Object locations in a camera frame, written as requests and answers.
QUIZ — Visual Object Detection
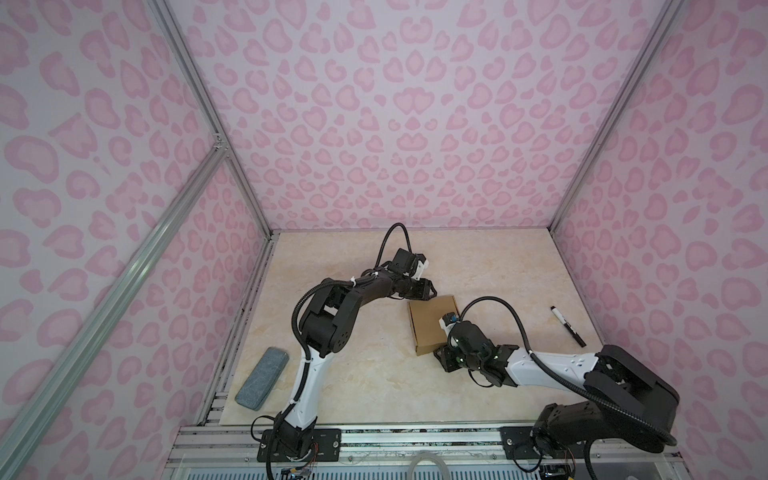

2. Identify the grey whiteboard eraser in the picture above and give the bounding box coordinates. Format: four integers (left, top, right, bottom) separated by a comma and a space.
235, 347, 289, 411

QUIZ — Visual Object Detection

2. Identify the aluminium frame post right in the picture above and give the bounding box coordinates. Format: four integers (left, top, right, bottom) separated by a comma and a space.
548, 0, 687, 237

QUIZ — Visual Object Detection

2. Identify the aluminium frame post left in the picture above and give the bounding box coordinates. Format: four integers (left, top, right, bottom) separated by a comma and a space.
147, 0, 273, 239

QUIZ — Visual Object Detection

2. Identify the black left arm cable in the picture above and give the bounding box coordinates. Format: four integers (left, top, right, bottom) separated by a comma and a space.
263, 222, 415, 475

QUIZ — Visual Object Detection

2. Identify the diagonal aluminium frame bar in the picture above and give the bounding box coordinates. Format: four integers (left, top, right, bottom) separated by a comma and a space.
1, 147, 226, 479

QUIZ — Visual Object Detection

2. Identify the brown cardboard paper box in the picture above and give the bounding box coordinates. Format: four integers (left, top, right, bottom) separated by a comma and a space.
408, 295, 458, 356

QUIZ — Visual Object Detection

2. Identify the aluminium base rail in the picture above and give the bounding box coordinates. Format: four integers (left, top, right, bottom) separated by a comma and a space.
160, 422, 692, 479

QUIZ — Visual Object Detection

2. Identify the aluminium frame post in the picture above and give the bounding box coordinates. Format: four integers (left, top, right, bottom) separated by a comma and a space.
548, 0, 687, 237
147, 0, 273, 239

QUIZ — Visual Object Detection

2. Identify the black marker pen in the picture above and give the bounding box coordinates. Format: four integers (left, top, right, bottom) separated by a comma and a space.
550, 306, 587, 348

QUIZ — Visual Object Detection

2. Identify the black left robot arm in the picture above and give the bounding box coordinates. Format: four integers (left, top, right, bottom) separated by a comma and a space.
273, 249, 437, 458

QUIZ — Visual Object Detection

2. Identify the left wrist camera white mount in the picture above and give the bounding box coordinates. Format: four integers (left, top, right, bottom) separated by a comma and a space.
411, 254, 429, 281

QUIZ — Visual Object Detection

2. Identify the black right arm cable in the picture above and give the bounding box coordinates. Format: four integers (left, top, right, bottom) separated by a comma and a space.
458, 295, 679, 448

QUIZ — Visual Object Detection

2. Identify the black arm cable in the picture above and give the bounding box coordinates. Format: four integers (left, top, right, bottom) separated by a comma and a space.
458, 295, 679, 448
263, 222, 415, 475

